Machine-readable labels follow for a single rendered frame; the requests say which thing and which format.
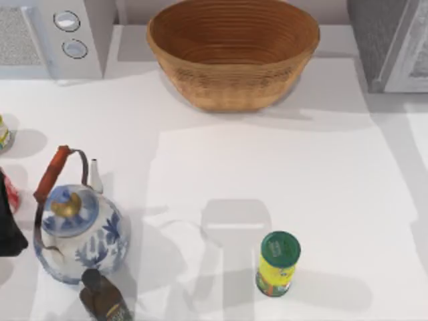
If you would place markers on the dark brown bottle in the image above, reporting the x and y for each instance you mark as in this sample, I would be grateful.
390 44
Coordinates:
103 297

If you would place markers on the yellow and white bottle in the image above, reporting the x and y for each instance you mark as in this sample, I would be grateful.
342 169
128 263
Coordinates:
3 133

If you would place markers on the blue and white teapot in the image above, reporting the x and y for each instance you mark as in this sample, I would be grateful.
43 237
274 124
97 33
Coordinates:
83 234

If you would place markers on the yellow can with green lid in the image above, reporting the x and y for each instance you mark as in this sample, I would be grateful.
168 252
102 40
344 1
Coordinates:
278 264

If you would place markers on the microwave knob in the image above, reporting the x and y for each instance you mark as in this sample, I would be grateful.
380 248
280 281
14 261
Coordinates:
67 21
75 49

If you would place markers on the pale microwave oven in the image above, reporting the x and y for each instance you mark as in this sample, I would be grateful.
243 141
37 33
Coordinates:
40 40

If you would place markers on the brown woven basket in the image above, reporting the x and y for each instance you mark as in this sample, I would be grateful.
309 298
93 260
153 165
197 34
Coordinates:
234 57

